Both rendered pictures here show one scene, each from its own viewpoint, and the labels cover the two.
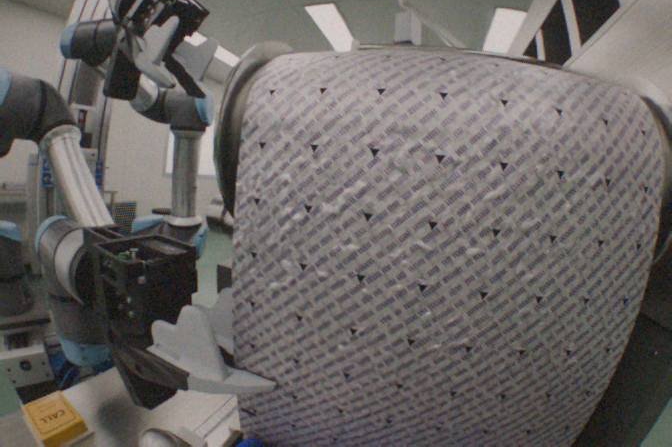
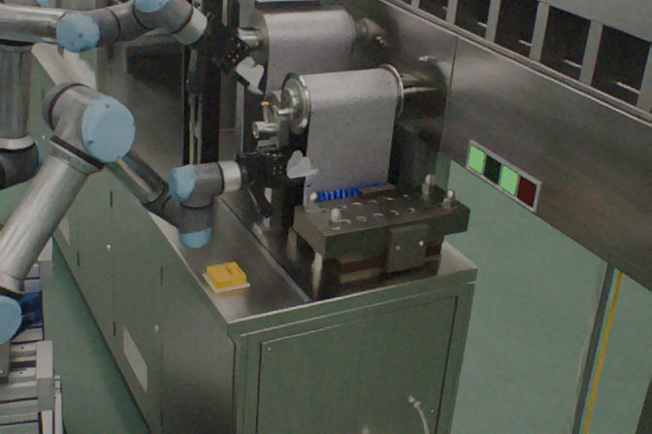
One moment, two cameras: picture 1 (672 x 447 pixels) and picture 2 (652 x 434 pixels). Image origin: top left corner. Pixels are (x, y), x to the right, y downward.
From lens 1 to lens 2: 203 cm
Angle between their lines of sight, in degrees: 50
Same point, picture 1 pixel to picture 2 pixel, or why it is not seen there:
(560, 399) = (378, 153)
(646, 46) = (412, 36)
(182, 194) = (25, 112)
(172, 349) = (296, 173)
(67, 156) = not seen: hidden behind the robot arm
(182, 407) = (233, 241)
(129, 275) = (282, 159)
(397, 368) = (343, 152)
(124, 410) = (223, 256)
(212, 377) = (309, 173)
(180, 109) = not seen: hidden behind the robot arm
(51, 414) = (227, 271)
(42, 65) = not seen: outside the picture
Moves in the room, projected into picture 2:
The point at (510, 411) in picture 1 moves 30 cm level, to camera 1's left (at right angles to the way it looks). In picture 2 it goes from (368, 157) to (277, 188)
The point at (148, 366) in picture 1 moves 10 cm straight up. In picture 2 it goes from (296, 181) to (299, 141)
